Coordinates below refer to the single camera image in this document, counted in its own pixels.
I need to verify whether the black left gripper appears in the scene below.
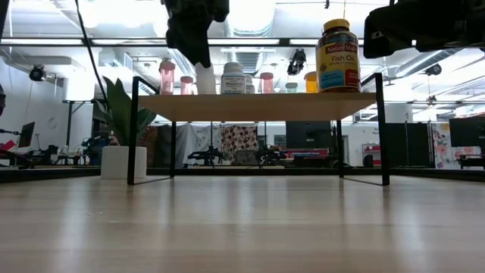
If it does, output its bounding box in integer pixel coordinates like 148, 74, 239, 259
161, 0, 230, 70

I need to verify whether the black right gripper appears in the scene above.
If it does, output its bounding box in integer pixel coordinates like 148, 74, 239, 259
362, 0, 485, 60

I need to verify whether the pink pill bottle white cap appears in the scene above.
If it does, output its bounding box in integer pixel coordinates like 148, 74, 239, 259
180, 75, 196, 96
158, 59, 177, 96
259, 71, 275, 95

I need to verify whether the translucent white plastic bottle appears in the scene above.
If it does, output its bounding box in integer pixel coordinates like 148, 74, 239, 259
194, 61, 217, 96

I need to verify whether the white melatonin bottle blue label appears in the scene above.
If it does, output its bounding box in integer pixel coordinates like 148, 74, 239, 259
220, 61, 247, 96

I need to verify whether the fish oil bottle yellow label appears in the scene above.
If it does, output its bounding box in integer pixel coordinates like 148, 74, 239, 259
314, 18, 362, 93

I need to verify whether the orange pill bottle white cap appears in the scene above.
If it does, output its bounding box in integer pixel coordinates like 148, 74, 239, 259
303, 71, 319, 94

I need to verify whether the black ceiling spotlight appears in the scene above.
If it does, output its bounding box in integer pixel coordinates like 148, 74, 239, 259
424, 62, 443, 77
28, 64, 47, 83

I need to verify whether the white labelled supplement bottle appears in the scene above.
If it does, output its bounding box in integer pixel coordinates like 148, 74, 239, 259
244, 73, 257, 95

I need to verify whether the green leafy plant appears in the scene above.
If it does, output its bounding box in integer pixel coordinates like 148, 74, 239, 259
92, 75, 157, 148

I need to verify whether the white cloth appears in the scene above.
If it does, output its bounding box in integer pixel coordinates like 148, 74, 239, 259
175, 123, 221, 166

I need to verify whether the red patterned cloth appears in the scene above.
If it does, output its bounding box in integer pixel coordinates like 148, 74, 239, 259
221, 124, 260, 163

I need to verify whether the black screen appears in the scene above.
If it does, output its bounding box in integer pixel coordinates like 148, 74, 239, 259
449, 115, 485, 149

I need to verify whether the floral curtain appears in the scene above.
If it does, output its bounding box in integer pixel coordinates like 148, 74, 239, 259
431, 121, 482, 170

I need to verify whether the black panel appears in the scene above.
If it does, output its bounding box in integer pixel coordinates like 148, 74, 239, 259
285, 121, 335, 151

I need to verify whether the red and blue table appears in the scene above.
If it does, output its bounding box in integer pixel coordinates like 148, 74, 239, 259
284, 148, 330, 159

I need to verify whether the black computer monitor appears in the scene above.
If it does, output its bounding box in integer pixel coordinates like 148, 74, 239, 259
17, 121, 36, 149

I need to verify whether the silver ventilation duct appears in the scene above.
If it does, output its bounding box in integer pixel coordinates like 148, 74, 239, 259
223, 0, 277, 77

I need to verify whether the wooden shelf black metal frame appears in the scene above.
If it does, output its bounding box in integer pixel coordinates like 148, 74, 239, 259
127, 72, 391, 187

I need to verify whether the black overhead frame bar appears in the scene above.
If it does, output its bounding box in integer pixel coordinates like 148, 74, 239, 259
0, 36, 367, 49

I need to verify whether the black cable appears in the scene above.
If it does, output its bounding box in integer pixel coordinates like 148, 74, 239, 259
73, 0, 111, 111

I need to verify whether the black overhead camera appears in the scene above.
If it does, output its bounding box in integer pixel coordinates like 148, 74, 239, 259
286, 48, 308, 77

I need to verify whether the black table edge rail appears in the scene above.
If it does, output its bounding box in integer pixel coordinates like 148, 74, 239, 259
0, 165, 485, 184

